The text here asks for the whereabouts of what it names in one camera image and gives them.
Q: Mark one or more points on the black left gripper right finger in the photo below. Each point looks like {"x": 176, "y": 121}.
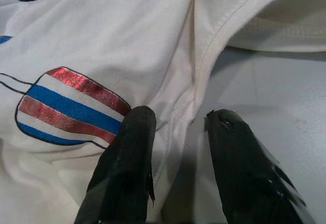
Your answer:
{"x": 244, "y": 178}

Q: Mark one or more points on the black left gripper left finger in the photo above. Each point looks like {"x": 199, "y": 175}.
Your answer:
{"x": 122, "y": 178}

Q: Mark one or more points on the white shirt with flag prints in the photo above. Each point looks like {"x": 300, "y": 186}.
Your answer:
{"x": 102, "y": 43}

